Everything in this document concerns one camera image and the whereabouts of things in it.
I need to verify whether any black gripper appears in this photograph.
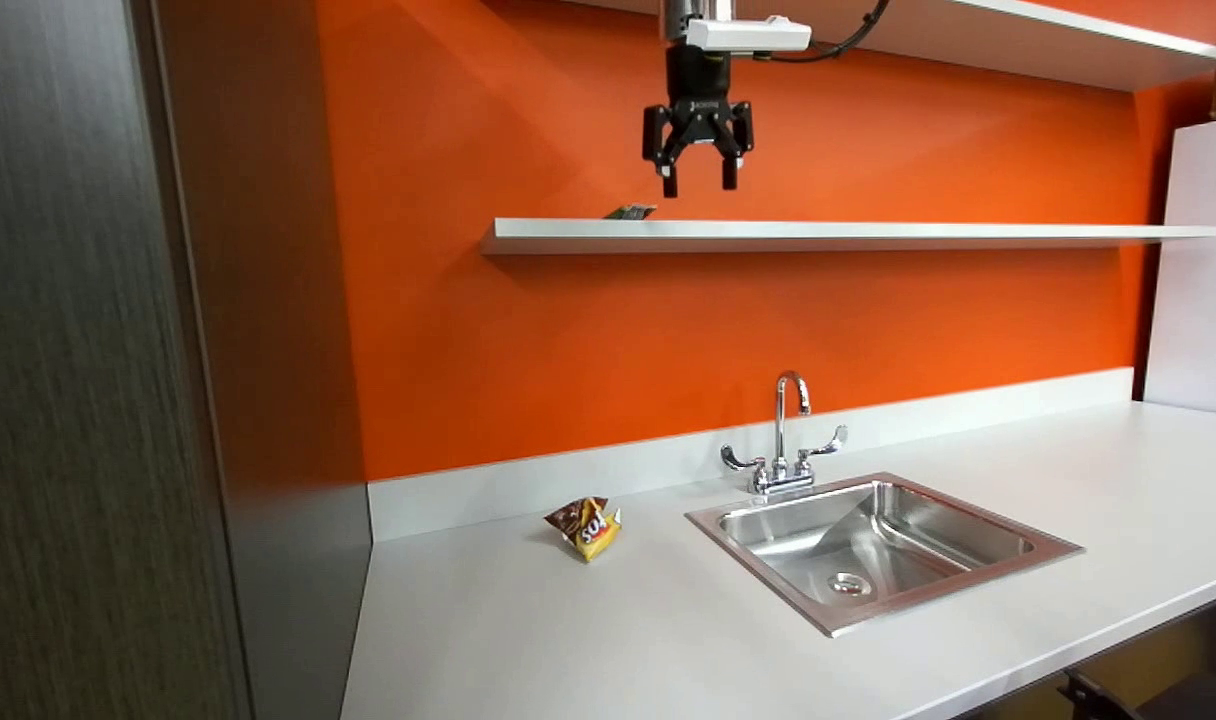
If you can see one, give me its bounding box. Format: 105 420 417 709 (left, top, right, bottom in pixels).
638 39 759 205

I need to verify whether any black chair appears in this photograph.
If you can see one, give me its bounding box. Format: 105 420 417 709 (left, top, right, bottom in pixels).
1052 665 1216 720

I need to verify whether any white side panel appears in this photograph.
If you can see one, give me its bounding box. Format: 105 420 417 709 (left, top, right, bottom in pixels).
1138 114 1216 420

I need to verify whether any stainless steel sink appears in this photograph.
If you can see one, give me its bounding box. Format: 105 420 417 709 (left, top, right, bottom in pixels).
682 470 1087 639

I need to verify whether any chrome two-handle faucet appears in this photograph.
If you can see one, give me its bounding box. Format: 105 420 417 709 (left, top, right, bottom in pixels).
717 369 853 503

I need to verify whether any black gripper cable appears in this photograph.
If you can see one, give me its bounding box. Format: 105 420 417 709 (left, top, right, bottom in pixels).
749 0 897 69

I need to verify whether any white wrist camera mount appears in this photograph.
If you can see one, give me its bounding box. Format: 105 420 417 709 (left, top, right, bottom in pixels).
661 0 818 59

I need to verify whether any yellow brown snack bag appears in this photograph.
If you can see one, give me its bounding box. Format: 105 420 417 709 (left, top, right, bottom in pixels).
540 491 629 569

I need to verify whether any white counter backsplash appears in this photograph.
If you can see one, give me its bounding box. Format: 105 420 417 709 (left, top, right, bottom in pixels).
365 363 1140 549

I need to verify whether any white wall shelf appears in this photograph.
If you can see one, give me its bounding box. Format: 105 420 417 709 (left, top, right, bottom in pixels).
480 211 1216 259

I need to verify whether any dark wood cabinet panel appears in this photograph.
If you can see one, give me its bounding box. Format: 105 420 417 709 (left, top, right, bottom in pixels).
0 0 377 720

